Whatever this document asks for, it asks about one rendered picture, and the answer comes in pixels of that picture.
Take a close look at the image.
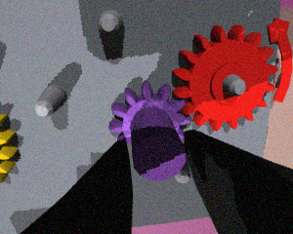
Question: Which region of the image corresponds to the red gear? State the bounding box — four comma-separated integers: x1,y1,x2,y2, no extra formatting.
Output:
171,24,278,132

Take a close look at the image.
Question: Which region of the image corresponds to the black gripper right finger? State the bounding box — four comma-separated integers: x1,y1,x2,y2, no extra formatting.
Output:
183,130,293,234

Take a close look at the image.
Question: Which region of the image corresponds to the purple gear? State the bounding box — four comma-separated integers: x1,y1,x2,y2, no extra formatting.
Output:
108,79,190,180

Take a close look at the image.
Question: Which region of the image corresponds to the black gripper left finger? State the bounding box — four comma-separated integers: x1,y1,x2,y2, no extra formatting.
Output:
21,140,134,234

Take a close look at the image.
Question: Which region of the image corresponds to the red curved arrow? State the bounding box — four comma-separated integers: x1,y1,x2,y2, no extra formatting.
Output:
268,19,292,102

